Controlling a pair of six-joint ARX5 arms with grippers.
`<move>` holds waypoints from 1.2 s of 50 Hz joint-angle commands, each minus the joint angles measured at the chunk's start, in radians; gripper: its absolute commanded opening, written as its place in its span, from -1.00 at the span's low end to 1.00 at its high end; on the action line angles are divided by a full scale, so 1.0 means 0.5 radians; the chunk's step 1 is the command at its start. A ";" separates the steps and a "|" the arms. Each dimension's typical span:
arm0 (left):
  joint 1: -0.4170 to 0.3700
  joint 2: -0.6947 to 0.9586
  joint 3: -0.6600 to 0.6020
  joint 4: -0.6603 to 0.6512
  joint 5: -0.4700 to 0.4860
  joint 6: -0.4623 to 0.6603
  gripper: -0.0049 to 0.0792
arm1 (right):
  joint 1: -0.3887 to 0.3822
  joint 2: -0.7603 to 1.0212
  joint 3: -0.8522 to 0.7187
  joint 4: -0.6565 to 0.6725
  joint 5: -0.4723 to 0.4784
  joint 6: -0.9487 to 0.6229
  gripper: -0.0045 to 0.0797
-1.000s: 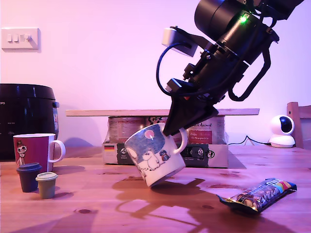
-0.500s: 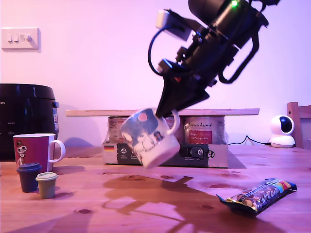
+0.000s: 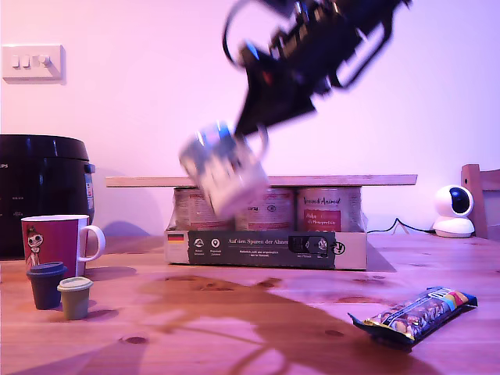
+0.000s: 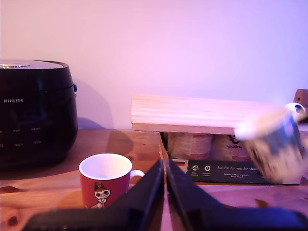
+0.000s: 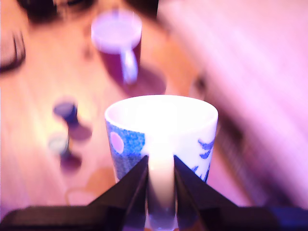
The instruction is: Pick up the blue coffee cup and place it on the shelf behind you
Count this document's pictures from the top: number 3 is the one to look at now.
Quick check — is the blue Moomin coffee mug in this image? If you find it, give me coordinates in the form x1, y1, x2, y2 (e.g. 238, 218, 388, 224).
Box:
178, 120, 271, 216

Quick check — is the light wooden board shelf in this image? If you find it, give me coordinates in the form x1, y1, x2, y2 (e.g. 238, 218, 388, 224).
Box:
105, 174, 418, 188

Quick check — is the small green lidded cup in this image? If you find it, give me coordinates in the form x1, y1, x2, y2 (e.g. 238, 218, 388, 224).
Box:
56, 276, 95, 321

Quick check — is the small dark blue lidded cup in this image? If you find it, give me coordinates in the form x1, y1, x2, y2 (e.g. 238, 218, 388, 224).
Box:
26, 261, 69, 311

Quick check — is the tin can with black logo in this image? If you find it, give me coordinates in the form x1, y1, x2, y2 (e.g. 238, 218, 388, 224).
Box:
234, 187, 295, 231

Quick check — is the tin can with red label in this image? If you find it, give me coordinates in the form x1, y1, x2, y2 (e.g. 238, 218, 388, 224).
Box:
295, 186, 363, 232

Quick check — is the tin can with text label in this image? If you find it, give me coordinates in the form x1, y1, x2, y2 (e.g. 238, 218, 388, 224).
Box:
173, 187, 235, 231

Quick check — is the cardboard can tray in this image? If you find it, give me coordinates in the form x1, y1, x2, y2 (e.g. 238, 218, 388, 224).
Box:
163, 212, 370, 270

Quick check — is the black Philips rice cooker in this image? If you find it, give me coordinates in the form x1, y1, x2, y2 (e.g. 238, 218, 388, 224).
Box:
0, 134, 97, 259

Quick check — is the red cartoon mug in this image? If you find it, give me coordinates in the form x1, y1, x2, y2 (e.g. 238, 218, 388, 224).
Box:
20, 214, 106, 277

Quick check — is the snack bar packet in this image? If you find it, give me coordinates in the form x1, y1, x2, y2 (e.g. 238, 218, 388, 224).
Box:
347, 286, 478, 345

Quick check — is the black looping arm cable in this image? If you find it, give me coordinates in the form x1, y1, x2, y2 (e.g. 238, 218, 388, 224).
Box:
222, 0, 251, 70

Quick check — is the black power cable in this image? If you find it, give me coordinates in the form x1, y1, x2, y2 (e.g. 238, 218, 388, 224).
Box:
366, 217, 437, 235

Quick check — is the white security camera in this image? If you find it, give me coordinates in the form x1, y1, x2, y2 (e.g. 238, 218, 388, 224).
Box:
430, 184, 476, 239

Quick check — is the white wall switch plate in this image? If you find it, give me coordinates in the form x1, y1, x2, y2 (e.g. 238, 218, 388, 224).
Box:
2, 45, 66, 84

